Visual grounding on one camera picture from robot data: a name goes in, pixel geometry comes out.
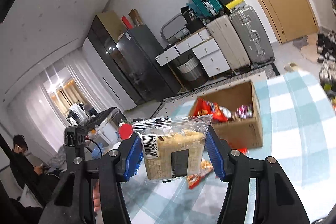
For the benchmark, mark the black white laundry basket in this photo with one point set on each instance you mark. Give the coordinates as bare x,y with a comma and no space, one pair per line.
193,73

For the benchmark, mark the left beige slipper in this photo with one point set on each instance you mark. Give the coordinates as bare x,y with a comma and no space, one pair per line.
291,67

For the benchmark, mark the brown SF cardboard box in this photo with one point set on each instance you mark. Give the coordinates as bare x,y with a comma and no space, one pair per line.
245,133

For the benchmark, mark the person's left hand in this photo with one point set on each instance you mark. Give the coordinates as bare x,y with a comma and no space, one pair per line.
96,197

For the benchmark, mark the clear rice cracker pack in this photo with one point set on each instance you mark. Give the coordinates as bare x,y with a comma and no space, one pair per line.
172,148

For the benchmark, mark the silver aluminium suitcase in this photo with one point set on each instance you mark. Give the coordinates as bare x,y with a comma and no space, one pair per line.
253,36

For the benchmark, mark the white drawer cabinet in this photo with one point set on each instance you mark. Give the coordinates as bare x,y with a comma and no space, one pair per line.
204,48

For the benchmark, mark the checked blue white tablecloth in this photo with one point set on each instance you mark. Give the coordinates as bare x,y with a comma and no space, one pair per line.
298,130

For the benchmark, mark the seated person in black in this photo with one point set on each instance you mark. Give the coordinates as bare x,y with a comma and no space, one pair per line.
36,178

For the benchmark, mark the dark grey refrigerator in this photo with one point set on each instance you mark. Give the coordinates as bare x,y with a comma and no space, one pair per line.
135,55

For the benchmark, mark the red Oreo cookie pack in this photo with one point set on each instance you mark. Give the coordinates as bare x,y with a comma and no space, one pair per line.
195,179

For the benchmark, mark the red gift box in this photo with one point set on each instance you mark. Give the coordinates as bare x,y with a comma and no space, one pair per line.
125,131

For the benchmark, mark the beige hard suitcase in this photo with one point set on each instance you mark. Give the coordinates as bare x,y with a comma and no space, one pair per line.
229,42

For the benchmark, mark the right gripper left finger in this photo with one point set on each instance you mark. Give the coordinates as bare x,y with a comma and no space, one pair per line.
115,167

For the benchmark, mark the red corn chip bag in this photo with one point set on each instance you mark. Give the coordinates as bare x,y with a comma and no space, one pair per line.
204,107

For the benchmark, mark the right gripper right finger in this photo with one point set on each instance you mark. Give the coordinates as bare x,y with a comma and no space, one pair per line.
276,199

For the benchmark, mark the purple candy bag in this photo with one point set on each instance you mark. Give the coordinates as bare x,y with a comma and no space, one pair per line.
243,112

